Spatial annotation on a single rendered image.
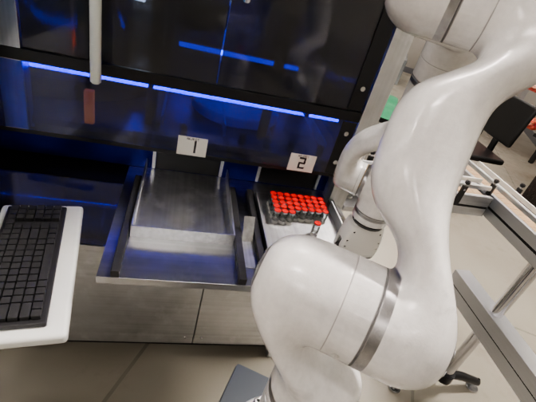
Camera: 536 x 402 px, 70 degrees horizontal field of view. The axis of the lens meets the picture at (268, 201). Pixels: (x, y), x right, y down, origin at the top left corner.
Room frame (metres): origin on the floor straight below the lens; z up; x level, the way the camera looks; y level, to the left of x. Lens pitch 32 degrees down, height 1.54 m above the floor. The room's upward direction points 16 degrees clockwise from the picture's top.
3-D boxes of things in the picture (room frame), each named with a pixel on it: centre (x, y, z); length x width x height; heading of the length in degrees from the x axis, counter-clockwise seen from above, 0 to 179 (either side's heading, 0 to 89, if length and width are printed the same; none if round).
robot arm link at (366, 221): (0.78, -0.24, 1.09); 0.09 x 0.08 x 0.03; 107
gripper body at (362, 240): (0.78, -0.24, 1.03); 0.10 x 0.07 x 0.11; 107
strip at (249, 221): (0.79, 0.01, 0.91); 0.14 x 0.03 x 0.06; 17
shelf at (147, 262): (0.90, 0.05, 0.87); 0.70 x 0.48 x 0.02; 107
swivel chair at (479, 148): (3.49, -1.63, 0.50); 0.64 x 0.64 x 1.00
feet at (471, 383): (1.24, -1.02, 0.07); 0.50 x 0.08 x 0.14; 107
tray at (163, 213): (0.91, 0.23, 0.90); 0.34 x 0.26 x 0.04; 17
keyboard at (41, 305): (0.62, 0.51, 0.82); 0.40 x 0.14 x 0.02; 26
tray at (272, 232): (0.91, -0.13, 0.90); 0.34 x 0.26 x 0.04; 17
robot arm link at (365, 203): (0.78, -0.24, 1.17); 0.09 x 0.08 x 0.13; 77
